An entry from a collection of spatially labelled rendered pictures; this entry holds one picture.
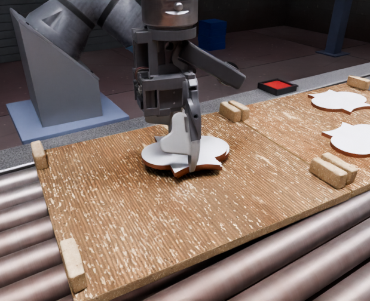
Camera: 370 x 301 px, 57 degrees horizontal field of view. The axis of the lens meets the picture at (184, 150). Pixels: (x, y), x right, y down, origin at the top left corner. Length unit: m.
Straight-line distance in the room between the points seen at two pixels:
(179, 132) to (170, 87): 0.07
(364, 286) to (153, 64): 0.37
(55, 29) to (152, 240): 0.60
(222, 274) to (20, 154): 0.45
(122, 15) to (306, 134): 0.51
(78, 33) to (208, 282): 0.67
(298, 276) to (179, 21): 0.34
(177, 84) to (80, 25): 0.47
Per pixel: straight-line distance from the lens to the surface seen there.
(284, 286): 0.43
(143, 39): 0.47
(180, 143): 0.50
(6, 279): 0.49
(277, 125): 0.74
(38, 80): 0.88
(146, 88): 0.47
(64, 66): 0.88
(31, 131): 0.91
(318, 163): 0.58
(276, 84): 1.01
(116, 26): 0.91
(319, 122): 0.78
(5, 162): 0.71
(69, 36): 0.90
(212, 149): 0.57
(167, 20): 0.46
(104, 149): 0.64
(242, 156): 0.61
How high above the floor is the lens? 1.24
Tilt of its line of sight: 30 degrees down
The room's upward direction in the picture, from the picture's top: straight up
